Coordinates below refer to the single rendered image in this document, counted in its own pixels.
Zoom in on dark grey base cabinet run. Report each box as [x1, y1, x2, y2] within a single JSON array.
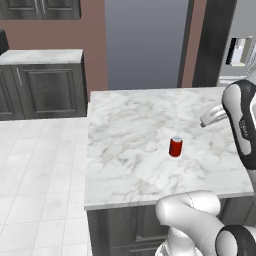
[[0, 61, 89, 121]]

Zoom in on red can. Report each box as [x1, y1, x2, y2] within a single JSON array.
[[168, 135, 184, 159]]

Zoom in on dark grey island cabinet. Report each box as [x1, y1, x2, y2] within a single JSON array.
[[86, 195, 256, 256]]

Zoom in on dark tall cabinet panel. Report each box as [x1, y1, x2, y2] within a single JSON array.
[[191, 0, 238, 89]]

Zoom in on black appliance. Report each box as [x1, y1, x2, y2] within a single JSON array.
[[0, 28, 10, 56]]

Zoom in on dark grey wall cabinets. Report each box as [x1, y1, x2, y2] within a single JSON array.
[[0, 0, 82, 21]]

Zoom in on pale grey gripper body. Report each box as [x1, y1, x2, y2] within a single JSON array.
[[199, 104, 231, 128]]

